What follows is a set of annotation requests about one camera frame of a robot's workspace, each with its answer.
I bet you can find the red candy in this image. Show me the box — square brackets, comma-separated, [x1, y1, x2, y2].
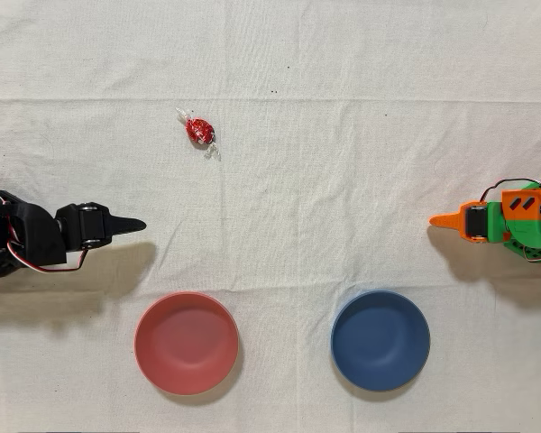
[175, 106, 222, 161]

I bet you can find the red bowl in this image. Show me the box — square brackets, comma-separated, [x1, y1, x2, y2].
[133, 290, 241, 397]

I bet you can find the blue bowl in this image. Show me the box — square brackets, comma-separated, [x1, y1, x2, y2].
[329, 289, 432, 392]

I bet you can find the white tablecloth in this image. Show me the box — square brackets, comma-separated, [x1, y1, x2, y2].
[0, 0, 541, 433]

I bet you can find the orange arm servo cable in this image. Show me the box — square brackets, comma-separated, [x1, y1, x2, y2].
[480, 178, 541, 203]

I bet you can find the black arm servo cable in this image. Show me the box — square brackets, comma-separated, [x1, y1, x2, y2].
[6, 225, 90, 274]

